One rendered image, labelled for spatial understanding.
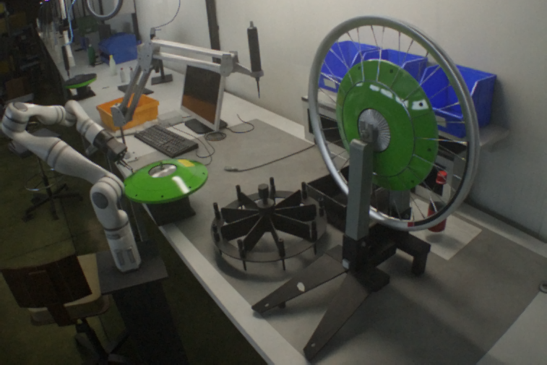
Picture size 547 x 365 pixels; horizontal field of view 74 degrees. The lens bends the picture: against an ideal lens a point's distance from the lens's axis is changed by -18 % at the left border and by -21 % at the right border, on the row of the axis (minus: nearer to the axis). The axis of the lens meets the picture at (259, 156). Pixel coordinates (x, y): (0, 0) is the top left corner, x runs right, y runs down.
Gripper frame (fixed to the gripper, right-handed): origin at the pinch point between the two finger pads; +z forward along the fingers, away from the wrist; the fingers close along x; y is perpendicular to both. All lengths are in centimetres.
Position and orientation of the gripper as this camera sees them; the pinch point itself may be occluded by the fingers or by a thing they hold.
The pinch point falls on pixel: (131, 169)
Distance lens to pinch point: 162.5
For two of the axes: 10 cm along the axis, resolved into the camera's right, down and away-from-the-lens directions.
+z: 8.2, 5.7, -0.6
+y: 4.5, -7.0, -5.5
